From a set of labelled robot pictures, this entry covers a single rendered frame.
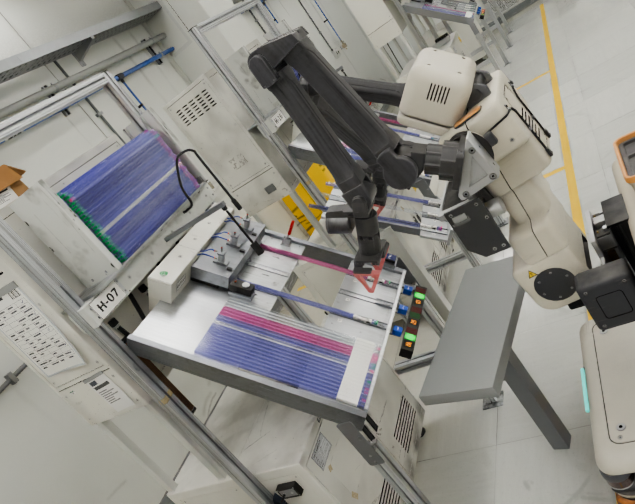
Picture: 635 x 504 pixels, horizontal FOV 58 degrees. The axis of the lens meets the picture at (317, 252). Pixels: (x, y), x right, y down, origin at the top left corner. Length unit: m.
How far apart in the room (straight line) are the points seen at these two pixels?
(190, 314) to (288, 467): 0.56
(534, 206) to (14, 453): 2.55
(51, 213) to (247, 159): 1.42
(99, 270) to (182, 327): 0.29
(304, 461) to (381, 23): 5.04
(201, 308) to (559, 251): 1.05
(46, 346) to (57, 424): 1.35
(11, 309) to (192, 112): 1.48
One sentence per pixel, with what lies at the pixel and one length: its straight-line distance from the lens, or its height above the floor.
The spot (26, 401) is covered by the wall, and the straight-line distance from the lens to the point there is 3.23.
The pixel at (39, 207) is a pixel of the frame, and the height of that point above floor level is 1.66.
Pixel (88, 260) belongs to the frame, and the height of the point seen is 1.46.
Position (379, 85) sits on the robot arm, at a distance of 1.72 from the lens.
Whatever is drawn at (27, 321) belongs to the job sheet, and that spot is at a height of 1.42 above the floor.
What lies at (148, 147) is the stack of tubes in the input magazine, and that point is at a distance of 2.06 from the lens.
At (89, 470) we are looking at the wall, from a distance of 3.32.
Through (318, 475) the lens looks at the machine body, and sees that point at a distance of 1.90.
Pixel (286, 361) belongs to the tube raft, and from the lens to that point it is 1.67.
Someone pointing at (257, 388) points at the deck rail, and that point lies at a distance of 1.64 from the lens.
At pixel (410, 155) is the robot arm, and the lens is 1.28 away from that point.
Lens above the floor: 1.60
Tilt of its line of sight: 18 degrees down
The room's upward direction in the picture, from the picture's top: 38 degrees counter-clockwise
